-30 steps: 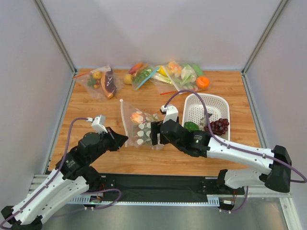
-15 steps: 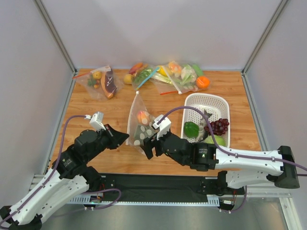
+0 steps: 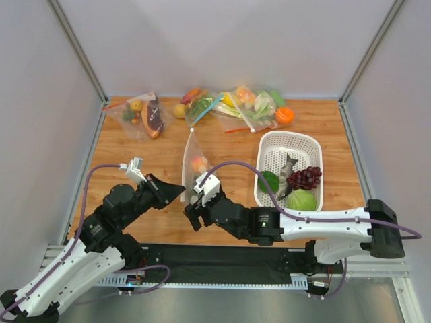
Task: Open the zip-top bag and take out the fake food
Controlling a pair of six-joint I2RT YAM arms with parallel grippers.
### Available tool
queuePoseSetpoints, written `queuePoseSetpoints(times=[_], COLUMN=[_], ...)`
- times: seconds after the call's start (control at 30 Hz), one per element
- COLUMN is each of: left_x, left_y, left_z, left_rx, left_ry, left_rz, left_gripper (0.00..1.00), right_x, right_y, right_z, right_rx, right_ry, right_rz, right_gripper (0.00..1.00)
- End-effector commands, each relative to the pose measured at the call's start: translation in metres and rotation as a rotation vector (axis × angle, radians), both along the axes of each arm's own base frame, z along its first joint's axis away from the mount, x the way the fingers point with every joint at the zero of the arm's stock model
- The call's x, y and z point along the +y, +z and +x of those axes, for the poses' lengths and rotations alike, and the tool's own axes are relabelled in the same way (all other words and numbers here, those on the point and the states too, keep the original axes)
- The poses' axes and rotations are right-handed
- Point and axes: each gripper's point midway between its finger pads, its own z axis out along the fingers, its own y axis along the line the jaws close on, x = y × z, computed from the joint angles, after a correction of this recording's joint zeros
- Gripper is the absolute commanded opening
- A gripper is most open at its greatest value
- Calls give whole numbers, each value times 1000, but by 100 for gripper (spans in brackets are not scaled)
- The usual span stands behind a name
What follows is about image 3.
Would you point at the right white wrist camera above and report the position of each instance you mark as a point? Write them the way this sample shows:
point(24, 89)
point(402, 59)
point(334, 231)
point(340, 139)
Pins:
point(207, 187)

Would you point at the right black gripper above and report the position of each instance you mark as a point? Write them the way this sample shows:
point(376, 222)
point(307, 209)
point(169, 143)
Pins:
point(201, 210)

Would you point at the polka dot zip bag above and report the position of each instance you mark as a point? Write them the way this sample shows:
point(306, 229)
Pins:
point(192, 149)

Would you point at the zip bag with meat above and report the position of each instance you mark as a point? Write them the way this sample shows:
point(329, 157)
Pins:
point(128, 115)

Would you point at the red grapes toy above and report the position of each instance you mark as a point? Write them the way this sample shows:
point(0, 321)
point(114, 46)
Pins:
point(306, 179)

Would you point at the orange fruit toy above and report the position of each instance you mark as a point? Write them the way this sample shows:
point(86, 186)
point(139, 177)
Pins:
point(284, 115)

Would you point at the grey fish toy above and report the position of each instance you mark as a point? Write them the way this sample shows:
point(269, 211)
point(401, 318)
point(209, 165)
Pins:
point(284, 174)

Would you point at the steak toy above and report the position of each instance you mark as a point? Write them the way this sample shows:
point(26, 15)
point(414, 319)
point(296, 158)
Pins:
point(152, 119)

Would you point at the red mango toy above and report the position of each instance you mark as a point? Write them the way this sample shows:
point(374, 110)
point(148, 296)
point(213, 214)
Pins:
point(191, 94)

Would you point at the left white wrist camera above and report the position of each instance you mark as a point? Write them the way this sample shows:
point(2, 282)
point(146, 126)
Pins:
point(133, 170)

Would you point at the green cabbage toy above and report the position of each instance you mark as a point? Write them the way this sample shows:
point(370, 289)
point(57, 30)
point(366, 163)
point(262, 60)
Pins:
point(301, 200)

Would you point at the large zip bag vegetables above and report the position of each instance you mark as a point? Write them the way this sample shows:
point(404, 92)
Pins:
point(245, 109)

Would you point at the green bell pepper toy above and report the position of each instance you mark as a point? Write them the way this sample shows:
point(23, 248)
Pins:
point(272, 180)

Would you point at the yellow pear toy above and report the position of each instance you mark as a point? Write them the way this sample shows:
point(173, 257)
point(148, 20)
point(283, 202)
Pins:
point(179, 111)

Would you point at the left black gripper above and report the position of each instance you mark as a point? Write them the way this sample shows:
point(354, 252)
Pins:
point(156, 190)

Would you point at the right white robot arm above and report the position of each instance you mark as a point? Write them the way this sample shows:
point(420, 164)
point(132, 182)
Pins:
point(331, 235)

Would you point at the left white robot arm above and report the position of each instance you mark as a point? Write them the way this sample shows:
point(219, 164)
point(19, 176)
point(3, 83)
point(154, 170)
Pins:
point(98, 248)

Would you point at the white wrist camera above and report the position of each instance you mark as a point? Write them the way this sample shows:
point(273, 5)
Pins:
point(133, 170)
point(207, 187)

